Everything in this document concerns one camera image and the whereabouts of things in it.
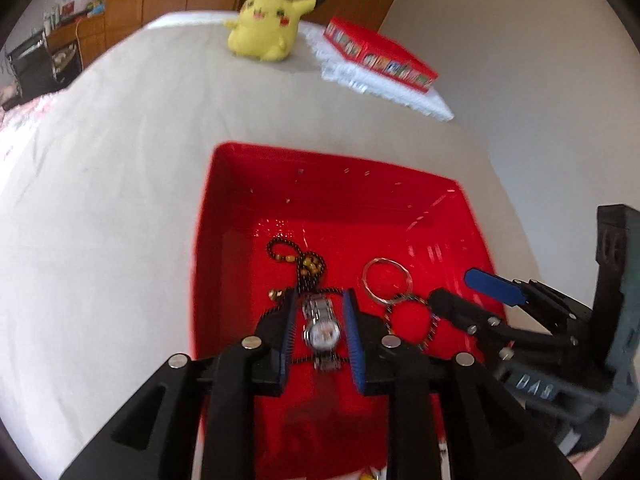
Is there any silver key ring with chain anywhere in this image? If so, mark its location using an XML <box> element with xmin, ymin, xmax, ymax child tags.
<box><xmin>361</xmin><ymin>257</ymin><xmax>443</xmax><ymax>356</ymax></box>

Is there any black bead necklace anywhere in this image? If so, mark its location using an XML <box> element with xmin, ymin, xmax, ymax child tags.
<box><xmin>265</xmin><ymin>237</ymin><xmax>331</xmax><ymax>306</ymax></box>

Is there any red plastic tray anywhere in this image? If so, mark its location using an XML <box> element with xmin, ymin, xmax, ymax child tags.
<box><xmin>190</xmin><ymin>142</ymin><xmax>511</xmax><ymax>480</ymax></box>

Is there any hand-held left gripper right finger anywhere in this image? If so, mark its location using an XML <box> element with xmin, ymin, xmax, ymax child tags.
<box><xmin>342</xmin><ymin>287</ymin><xmax>583</xmax><ymax>480</ymax></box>

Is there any black chair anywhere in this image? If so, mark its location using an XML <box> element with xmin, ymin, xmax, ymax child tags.
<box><xmin>5</xmin><ymin>30</ymin><xmax>61</xmax><ymax>106</ymax></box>

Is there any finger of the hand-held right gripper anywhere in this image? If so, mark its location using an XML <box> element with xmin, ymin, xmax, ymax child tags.
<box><xmin>427</xmin><ymin>287</ymin><xmax>577</xmax><ymax>362</ymax></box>
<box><xmin>464</xmin><ymin>267</ymin><xmax>596</xmax><ymax>337</ymax></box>

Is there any silver wrist watch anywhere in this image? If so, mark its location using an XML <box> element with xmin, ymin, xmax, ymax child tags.
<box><xmin>302</xmin><ymin>292</ymin><xmax>346</xmax><ymax>371</ymax></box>

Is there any yellow plush toy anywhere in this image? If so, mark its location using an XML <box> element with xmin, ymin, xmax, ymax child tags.
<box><xmin>222</xmin><ymin>0</ymin><xmax>331</xmax><ymax>63</ymax></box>

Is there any wooden desk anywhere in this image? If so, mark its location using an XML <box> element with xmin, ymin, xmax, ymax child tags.
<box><xmin>47</xmin><ymin>15</ymin><xmax>108</xmax><ymax>76</ymax></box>

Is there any white folded towel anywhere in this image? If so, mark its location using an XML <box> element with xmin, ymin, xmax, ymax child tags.
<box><xmin>297</xmin><ymin>22</ymin><xmax>456</xmax><ymax>122</ymax></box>

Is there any red printed box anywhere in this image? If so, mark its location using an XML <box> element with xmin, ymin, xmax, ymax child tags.
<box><xmin>322</xmin><ymin>16</ymin><xmax>440</xmax><ymax>93</ymax></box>

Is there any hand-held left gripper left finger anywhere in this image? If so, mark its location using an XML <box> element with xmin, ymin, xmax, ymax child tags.
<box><xmin>60</xmin><ymin>287</ymin><xmax>301</xmax><ymax>480</ymax></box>

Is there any person's right forearm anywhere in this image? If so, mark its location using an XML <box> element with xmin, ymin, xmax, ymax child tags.
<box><xmin>565</xmin><ymin>442</ymin><xmax>618</xmax><ymax>480</ymax></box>

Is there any floral blanket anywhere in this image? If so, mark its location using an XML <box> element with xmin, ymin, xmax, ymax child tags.
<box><xmin>0</xmin><ymin>92</ymin><xmax>66</xmax><ymax>161</ymax></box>

